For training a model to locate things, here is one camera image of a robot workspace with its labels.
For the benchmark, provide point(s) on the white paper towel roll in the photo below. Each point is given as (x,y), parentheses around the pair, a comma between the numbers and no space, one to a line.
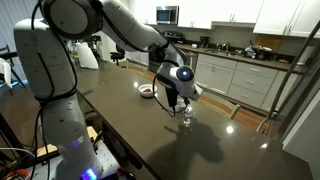
(308,55)

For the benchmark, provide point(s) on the black and steel stove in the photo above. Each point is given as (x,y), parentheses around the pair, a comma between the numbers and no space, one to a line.
(173,36)

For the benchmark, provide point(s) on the green houseplant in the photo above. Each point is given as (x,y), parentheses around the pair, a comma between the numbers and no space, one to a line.
(73,53)

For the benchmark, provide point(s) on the light wooden chair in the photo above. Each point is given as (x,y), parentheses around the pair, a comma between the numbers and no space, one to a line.
(235,112)

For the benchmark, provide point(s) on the stainless steel microwave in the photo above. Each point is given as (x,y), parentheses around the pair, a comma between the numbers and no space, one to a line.
(166,15)

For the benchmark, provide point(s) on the black coffee maker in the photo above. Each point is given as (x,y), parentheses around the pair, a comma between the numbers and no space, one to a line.
(204,42)

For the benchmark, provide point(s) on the white ceramic cup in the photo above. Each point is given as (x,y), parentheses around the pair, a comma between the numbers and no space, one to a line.
(182,107)

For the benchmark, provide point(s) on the wooden board under robot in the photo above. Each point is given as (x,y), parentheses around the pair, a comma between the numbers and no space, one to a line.
(46,150)

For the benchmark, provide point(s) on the pile of dishes and cloth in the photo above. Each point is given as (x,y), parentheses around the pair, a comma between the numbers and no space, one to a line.
(258,53)

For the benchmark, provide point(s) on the white base cabinets with drawers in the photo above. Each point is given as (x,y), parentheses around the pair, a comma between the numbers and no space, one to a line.
(253,81)

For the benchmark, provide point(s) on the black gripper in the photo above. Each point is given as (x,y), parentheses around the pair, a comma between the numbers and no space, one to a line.
(172,96)

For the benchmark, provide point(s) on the black tripod boom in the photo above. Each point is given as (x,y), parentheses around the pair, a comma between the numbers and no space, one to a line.
(8,55)

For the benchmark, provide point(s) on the white wall cabinet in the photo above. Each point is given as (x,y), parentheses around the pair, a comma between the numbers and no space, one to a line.
(276,15)
(206,13)

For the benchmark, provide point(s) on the white ceramic bowl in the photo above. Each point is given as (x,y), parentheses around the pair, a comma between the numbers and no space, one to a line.
(146,94)

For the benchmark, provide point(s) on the grey perforated robot base plate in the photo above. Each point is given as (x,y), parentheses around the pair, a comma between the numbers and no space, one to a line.
(106,160)

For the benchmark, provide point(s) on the black office chair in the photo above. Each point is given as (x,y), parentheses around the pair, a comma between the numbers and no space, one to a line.
(118,53)

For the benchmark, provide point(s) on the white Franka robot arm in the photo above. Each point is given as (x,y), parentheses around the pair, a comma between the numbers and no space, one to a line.
(43,66)

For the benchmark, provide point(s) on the dried fruit and nut mix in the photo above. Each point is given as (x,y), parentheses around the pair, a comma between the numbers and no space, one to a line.
(147,90)

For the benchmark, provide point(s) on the stainless steel dishwasher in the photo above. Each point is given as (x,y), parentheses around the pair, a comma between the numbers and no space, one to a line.
(192,58)

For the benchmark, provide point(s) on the grey metal stand pole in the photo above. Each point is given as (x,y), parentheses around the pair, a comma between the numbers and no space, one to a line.
(292,74)

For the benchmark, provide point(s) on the wooden cutting board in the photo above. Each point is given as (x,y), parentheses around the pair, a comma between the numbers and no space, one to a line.
(271,41)

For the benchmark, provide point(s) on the clear drinking glass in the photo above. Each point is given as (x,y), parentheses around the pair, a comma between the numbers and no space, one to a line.
(188,116)

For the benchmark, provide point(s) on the metal kitchen faucet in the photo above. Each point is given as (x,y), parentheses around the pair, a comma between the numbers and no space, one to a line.
(226,46)

